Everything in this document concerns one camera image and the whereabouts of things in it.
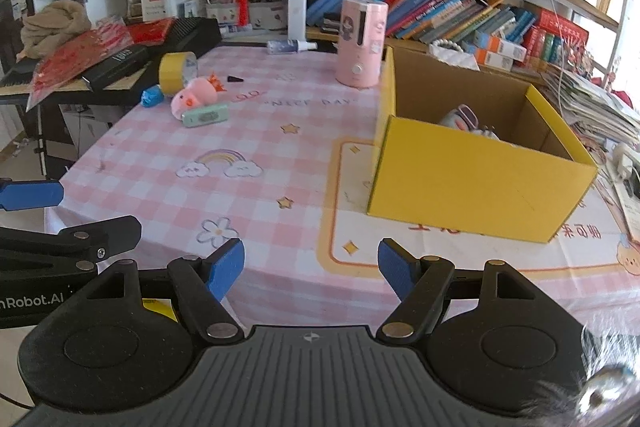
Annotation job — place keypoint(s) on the white quilted bag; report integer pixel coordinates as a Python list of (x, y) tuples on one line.
[(452, 56)]

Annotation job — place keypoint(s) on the blue packet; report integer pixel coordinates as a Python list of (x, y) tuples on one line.
[(151, 97)]

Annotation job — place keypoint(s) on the stack of papers and booklets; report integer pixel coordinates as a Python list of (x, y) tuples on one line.
[(590, 107)]

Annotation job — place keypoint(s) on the pink checkered tablecloth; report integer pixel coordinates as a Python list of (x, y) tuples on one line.
[(250, 187)]

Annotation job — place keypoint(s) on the brown board with black edge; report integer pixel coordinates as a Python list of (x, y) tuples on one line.
[(115, 94)]

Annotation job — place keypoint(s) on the yellow cardboard box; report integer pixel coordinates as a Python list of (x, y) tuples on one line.
[(475, 187)]

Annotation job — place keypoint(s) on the small white blue box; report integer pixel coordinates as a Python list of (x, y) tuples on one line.
[(194, 9)]

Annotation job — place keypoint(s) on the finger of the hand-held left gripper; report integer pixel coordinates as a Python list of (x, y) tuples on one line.
[(100, 234), (30, 195)]

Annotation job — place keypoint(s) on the packing tape roll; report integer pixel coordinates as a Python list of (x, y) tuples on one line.
[(170, 74)]

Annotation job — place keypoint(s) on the small mint green case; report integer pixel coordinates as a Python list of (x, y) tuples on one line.
[(205, 116)]

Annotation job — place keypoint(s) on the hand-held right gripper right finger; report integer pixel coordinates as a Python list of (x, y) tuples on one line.
[(397, 269)]

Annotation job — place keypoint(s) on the small red paper pack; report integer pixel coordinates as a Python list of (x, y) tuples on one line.
[(150, 29)]

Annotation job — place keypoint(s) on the printed paper sheet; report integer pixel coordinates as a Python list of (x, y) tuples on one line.
[(630, 217)]

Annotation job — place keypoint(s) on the long black box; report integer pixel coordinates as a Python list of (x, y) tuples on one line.
[(115, 67)]

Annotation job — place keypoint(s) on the white pen holder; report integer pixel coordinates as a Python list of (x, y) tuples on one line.
[(267, 14), (222, 12)]

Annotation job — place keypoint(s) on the white card box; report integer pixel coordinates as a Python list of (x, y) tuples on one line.
[(153, 4)]

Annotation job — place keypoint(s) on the small spray bottle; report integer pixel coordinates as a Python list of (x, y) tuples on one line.
[(287, 47)]

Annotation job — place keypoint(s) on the large red paper pack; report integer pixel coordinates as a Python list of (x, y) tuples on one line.
[(65, 62)]

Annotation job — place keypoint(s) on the small black cap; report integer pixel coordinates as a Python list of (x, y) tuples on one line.
[(234, 79)]

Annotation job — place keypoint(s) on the orange white carton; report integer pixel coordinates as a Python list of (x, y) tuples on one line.
[(492, 59), (500, 43)]

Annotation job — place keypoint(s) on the row of red dictionaries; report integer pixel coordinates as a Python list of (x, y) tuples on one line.
[(555, 37)]

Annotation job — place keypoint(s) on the white power strip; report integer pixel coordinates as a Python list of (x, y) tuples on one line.
[(627, 159)]

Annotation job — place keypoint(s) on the row of slanted colourful books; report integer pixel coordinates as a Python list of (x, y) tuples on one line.
[(425, 7)]

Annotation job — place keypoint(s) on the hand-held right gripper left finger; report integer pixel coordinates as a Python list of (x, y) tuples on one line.
[(225, 269)]

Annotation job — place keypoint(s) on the grey purple toy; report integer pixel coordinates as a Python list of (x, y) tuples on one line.
[(462, 117)]

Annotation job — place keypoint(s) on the beige towel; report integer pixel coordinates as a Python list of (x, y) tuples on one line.
[(52, 27)]

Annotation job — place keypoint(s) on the pink humidifier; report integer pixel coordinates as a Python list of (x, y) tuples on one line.
[(357, 57)]

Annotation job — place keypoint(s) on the pink plush toy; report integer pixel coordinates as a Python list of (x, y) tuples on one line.
[(192, 93)]

